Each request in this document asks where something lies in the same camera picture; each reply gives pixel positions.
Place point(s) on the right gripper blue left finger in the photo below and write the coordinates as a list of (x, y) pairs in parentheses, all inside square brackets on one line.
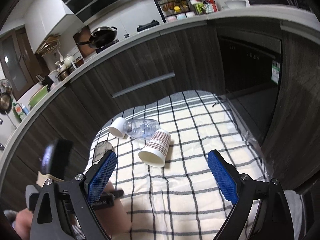
[(59, 200)]

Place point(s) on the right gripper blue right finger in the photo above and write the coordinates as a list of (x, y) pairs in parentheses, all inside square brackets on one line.
[(273, 218)]

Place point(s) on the pink plastic cup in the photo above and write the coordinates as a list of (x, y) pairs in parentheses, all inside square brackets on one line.
[(114, 220)]

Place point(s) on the smoky square glass cup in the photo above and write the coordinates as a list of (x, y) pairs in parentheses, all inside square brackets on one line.
[(100, 149)]

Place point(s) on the small white cup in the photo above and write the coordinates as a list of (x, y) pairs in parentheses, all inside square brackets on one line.
[(117, 128)]

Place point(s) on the white cup with brown dots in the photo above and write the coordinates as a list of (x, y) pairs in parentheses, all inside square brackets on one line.
[(155, 151)]

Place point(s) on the left human hand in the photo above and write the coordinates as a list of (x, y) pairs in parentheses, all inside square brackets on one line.
[(23, 223)]

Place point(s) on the gripper mounted screen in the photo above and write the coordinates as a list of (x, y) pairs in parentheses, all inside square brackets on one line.
[(56, 158)]

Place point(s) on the clear printed glass jar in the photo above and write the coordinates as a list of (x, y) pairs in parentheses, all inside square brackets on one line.
[(142, 129)]

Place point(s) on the green dish soap bottle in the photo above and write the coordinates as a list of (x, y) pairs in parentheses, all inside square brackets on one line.
[(19, 110)]

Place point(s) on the hanging steel frying pan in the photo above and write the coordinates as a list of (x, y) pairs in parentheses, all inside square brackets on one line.
[(6, 96)]

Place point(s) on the green mixing bowl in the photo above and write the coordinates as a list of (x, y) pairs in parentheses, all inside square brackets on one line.
[(38, 96)]

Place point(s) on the white teapot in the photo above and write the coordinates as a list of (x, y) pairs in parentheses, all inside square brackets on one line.
[(68, 61)]

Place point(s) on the black built-in dishwasher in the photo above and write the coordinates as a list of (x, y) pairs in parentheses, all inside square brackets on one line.
[(247, 66)]

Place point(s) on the black wok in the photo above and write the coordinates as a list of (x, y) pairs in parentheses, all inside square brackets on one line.
[(100, 37)]

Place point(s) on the red label sauce bottle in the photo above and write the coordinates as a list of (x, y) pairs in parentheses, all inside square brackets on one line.
[(210, 6)]

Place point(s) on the white bowl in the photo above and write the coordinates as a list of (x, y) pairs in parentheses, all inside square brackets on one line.
[(236, 4)]

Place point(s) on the black spice rack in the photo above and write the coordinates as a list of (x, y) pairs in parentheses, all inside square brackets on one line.
[(171, 10)]

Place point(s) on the grey drawer handle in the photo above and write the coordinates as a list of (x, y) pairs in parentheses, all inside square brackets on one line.
[(143, 84)]

